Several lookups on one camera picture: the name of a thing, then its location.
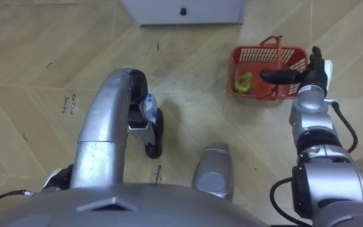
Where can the robot body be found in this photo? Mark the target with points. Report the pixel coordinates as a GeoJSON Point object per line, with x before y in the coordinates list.
{"type": "Point", "coordinates": [137, 214]}

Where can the red plastic basket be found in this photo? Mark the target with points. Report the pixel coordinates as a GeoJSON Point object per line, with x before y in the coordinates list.
{"type": "Point", "coordinates": [251, 63]}

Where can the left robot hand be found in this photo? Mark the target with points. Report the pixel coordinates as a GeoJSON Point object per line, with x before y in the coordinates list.
{"type": "Point", "coordinates": [60, 179]}

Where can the avocado soft toy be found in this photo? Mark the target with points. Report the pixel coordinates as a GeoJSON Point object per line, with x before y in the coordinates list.
{"type": "Point", "coordinates": [243, 83]}

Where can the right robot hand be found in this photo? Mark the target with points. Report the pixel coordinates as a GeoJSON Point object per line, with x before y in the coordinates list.
{"type": "Point", "coordinates": [315, 74]}

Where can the white cabinet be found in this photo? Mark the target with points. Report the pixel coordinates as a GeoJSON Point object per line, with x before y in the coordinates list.
{"type": "Point", "coordinates": [184, 9]}

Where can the robot legs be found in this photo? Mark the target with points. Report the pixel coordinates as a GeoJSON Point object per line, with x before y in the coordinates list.
{"type": "Point", "coordinates": [102, 132]}

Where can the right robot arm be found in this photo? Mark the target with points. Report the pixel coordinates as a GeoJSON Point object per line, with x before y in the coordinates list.
{"type": "Point", "coordinates": [326, 176]}

